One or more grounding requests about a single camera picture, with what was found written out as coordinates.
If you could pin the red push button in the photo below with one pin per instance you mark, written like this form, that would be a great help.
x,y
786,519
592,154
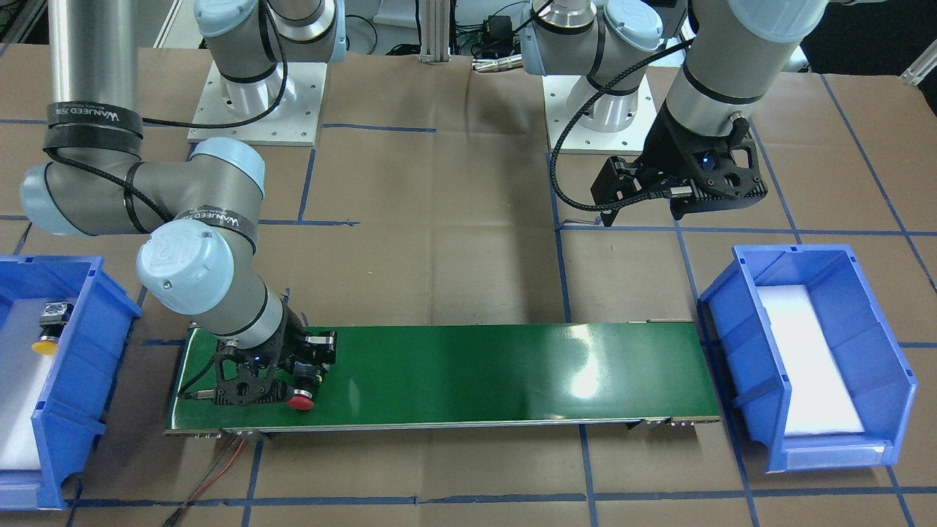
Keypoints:
x,y
307,380

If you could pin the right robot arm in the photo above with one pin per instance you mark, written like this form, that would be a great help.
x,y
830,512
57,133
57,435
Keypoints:
x,y
200,216

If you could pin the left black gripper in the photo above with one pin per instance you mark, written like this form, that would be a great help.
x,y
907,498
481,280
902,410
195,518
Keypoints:
x,y
667,152

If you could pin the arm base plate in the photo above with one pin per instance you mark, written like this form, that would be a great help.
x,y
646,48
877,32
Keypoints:
x,y
294,122
613,125

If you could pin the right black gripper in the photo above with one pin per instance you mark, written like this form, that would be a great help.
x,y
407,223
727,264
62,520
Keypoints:
x,y
294,345

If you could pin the blue plastic bin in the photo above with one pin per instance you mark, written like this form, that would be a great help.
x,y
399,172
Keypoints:
x,y
874,369
68,416

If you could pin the yellow push button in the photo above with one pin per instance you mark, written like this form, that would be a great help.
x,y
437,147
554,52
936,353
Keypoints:
x,y
53,319

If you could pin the green conveyor belt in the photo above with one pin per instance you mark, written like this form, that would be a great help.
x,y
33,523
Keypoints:
x,y
398,377

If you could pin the aluminium profile post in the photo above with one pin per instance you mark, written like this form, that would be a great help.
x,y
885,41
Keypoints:
x,y
435,23

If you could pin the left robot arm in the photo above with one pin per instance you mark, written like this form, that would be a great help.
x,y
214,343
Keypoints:
x,y
737,52

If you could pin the white foam pad bin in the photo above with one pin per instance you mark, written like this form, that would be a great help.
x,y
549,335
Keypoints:
x,y
23,376
820,403

